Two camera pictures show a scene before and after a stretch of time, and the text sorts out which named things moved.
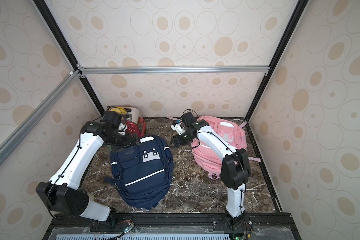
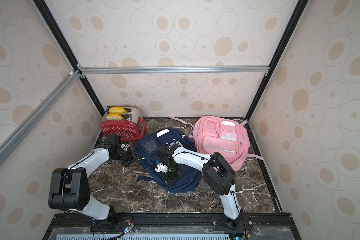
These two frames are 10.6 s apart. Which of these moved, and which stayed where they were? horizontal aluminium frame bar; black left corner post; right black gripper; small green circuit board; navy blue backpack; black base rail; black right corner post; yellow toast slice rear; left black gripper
Moved: left black gripper; navy blue backpack; right black gripper
Stayed: black base rail; black right corner post; horizontal aluminium frame bar; yellow toast slice rear; black left corner post; small green circuit board
